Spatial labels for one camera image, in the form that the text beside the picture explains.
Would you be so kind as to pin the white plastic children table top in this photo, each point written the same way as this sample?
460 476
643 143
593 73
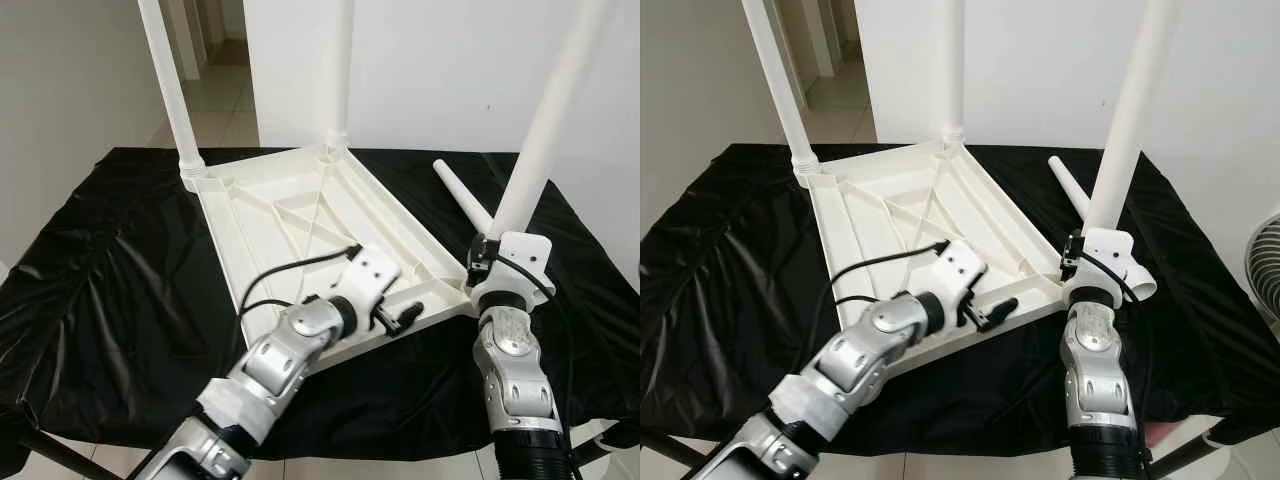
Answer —
290 200
890 200

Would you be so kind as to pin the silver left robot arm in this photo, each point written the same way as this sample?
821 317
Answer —
860 360
270 370

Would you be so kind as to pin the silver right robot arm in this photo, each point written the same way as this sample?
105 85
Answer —
1095 370
515 370

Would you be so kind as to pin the white standing fan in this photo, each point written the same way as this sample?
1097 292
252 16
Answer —
1265 270

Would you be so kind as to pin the red white plastic item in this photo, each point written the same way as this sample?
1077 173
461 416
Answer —
1156 435

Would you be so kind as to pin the black table cloth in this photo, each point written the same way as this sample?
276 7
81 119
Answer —
100 300
700 300

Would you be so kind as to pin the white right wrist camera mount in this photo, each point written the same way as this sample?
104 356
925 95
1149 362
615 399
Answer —
520 265
1105 258

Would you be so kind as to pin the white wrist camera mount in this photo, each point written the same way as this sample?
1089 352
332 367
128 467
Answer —
368 275
1105 258
520 265
955 270

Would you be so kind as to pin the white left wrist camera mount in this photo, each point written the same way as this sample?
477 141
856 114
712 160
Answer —
955 270
368 275

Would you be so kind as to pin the white door frame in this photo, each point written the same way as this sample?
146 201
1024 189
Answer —
815 40
180 40

